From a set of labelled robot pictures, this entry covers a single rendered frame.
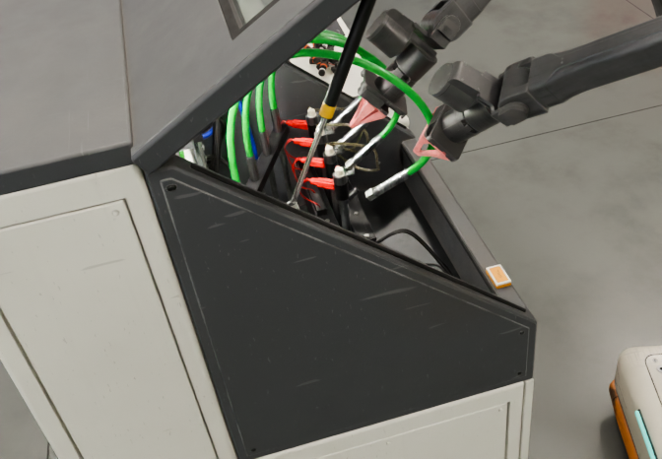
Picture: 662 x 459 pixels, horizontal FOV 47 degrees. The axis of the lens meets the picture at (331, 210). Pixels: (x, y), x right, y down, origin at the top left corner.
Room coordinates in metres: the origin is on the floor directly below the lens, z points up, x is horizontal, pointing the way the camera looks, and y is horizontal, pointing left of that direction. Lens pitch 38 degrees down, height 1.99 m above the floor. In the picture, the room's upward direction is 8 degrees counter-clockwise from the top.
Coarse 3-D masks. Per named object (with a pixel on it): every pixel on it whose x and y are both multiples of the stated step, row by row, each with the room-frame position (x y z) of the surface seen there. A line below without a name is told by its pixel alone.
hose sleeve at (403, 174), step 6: (396, 174) 1.11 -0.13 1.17; (402, 174) 1.10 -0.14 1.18; (408, 174) 1.10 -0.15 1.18; (390, 180) 1.11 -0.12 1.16; (396, 180) 1.10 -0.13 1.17; (402, 180) 1.10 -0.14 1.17; (378, 186) 1.12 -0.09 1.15; (384, 186) 1.11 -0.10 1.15; (390, 186) 1.11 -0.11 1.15; (378, 192) 1.11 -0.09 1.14
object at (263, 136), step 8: (264, 80) 1.35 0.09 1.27; (256, 88) 1.35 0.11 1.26; (256, 96) 1.35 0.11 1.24; (256, 104) 1.35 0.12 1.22; (256, 112) 1.35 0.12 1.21; (264, 128) 1.35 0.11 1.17; (352, 128) 1.39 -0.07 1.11; (360, 128) 1.38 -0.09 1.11; (264, 136) 1.34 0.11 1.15; (344, 136) 1.38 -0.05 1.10; (352, 136) 1.37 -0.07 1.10; (264, 144) 1.34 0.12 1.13; (264, 152) 1.34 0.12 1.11
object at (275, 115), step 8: (328, 32) 1.46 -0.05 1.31; (272, 80) 1.43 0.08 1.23; (272, 88) 1.43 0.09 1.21; (272, 96) 1.43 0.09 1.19; (360, 96) 1.47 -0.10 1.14; (272, 104) 1.43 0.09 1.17; (352, 104) 1.46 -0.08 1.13; (272, 112) 1.43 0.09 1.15; (344, 112) 1.46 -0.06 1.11; (352, 112) 1.46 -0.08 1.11; (272, 120) 1.43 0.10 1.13; (280, 120) 1.44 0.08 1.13; (336, 120) 1.45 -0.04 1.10; (280, 128) 1.43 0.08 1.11; (328, 128) 1.45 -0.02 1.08
